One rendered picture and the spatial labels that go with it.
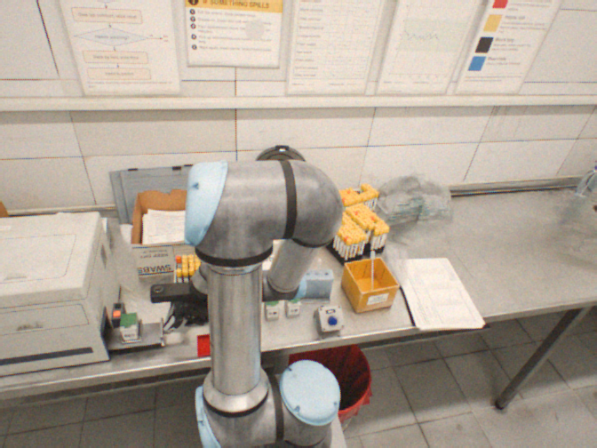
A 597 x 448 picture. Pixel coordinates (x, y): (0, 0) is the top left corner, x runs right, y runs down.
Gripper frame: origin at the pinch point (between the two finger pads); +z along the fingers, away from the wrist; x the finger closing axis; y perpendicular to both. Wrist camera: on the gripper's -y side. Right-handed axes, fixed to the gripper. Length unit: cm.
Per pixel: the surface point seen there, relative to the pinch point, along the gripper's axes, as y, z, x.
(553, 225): 141, -76, 31
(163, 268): -0.2, 1.8, 25.0
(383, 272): 59, -37, 10
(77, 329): -21.2, 0.3, -4.4
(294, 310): 33.3, -17.4, 1.7
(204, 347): 11.3, -1.3, -4.5
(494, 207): 124, -66, 46
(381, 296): 55, -34, 0
